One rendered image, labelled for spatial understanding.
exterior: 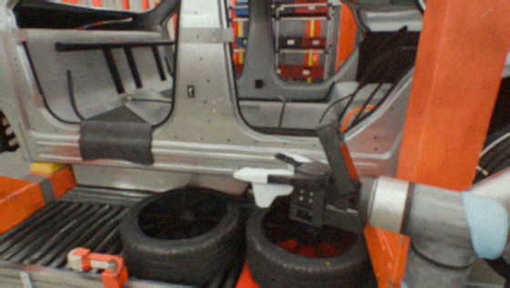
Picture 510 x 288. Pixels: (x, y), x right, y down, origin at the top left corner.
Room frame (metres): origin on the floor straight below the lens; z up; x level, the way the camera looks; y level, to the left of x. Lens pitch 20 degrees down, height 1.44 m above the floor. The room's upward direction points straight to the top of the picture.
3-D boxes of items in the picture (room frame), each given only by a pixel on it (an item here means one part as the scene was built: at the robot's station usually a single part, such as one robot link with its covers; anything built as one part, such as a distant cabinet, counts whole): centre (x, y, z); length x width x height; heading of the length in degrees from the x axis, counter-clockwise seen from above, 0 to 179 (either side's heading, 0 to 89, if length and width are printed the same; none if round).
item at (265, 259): (1.34, -0.28, 0.39); 0.66 x 0.66 x 0.24
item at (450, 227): (0.34, -0.26, 1.21); 0.11 x 0.08 x 0.09; 60
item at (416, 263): (0.36, -0.27, 1.12); 0.11 x 0.08 x 0.11; 150
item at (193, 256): (1.46, 0.42, 0.39); 0.66 x 0.66 x 0.24
